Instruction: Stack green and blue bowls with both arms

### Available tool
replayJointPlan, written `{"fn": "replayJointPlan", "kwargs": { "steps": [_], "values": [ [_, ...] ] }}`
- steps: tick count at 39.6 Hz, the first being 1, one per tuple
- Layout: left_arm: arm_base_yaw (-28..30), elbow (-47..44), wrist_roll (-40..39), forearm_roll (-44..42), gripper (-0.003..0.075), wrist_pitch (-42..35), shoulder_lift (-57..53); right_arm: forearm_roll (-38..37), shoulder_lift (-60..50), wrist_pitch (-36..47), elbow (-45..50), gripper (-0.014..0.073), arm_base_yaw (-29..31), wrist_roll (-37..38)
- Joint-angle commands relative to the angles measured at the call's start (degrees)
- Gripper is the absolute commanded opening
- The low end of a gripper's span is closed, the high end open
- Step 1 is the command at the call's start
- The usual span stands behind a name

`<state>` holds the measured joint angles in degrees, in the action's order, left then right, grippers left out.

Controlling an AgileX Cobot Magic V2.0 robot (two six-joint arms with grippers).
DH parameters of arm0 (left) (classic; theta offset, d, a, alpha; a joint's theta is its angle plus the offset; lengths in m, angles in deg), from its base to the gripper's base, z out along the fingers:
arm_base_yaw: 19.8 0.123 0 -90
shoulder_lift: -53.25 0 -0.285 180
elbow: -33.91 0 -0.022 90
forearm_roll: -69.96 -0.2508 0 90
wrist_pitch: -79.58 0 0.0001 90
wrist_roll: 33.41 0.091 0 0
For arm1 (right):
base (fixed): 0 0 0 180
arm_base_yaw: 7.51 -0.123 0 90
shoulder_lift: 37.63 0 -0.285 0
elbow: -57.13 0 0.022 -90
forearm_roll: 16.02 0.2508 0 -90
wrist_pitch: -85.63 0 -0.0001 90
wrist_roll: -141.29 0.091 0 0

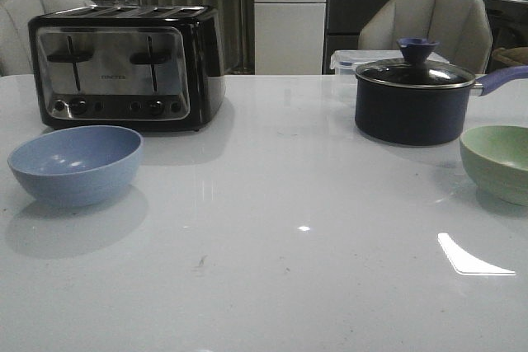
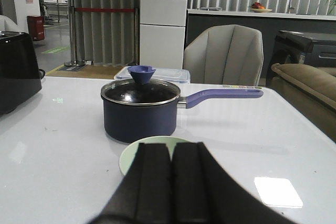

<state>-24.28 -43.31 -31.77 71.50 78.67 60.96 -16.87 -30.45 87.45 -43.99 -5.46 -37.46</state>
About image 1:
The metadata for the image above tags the beige chair right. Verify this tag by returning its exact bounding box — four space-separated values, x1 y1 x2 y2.
358 0 493 74

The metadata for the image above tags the white refrigerator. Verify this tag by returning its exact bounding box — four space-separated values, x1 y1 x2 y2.
254 0 327 75

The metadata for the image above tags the clear plastic food container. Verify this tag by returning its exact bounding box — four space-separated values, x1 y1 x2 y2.
329 49 402 75

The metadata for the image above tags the dark blue saucepan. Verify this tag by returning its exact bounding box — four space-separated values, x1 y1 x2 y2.
355 66 527 146

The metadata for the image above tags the black and silver toaster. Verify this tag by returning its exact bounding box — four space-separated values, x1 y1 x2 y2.
28 5 225 132

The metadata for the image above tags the green bowl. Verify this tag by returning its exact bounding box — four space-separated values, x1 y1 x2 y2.
460 125 527 206

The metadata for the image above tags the beige chair left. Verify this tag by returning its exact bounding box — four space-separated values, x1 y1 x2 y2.
1 0 95 76

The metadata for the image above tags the dark counter cabinet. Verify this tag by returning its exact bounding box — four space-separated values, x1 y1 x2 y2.
322 0 528 74

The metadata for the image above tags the glass pot lid blue knob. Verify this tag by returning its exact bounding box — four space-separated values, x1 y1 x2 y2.
356 37 475 89

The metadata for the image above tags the blue bowl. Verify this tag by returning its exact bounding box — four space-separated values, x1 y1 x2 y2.
7 125 144 207

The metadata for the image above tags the beige chair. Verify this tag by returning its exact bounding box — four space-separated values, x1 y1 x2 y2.
1 0 95 76
358 0 493 74

